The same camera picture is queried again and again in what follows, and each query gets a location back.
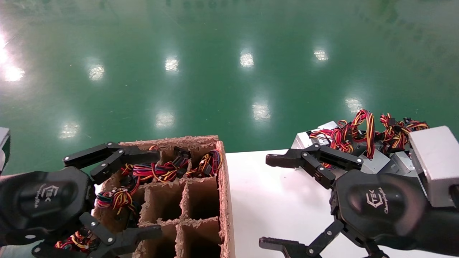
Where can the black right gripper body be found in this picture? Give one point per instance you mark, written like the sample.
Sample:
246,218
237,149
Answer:
380,208

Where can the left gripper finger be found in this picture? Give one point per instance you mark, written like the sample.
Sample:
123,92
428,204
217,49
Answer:
132,234
140,156

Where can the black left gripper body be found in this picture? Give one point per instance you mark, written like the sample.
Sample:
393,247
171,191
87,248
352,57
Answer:
43,204

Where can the brown cardboard divider box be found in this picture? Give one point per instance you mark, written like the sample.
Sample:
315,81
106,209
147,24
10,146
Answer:
226,200

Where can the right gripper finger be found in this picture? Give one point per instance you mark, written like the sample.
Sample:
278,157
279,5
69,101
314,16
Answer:
287,247
337,157

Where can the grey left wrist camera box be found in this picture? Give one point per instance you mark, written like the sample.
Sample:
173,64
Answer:
3,143

